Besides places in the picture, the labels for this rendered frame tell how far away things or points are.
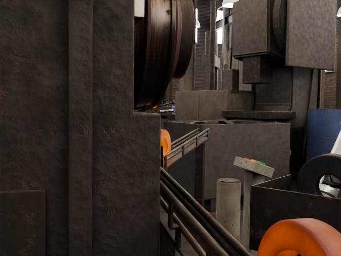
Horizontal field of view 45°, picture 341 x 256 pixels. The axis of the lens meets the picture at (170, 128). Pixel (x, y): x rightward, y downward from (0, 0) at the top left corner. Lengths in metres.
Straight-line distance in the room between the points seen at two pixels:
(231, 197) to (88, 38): 1.45
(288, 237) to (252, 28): 4.61
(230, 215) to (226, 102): 3.24
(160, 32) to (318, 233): 0.77
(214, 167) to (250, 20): 2.15
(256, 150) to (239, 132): 0.25
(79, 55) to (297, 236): 0.49
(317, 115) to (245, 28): 1.34
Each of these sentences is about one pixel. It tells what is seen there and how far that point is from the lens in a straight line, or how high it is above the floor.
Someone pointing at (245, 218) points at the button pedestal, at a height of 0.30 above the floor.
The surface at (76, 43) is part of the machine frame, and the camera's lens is 0.78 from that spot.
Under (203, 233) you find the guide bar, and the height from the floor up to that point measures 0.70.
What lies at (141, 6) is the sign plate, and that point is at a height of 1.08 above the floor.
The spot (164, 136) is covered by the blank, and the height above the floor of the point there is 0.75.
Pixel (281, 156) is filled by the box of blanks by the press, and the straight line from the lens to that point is 4.02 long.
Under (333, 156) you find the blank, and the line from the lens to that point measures 1.01.
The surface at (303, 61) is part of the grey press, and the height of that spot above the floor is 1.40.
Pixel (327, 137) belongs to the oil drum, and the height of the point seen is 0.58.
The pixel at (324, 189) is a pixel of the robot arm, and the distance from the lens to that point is 1.36.
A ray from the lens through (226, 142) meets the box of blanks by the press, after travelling 3.57.
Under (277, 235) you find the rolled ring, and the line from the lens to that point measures 0.50.
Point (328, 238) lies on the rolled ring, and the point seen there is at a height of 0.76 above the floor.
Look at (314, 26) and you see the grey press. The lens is 5.05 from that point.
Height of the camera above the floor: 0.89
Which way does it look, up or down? 3 degrees down
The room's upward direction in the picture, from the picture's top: 1 degrees clockwise
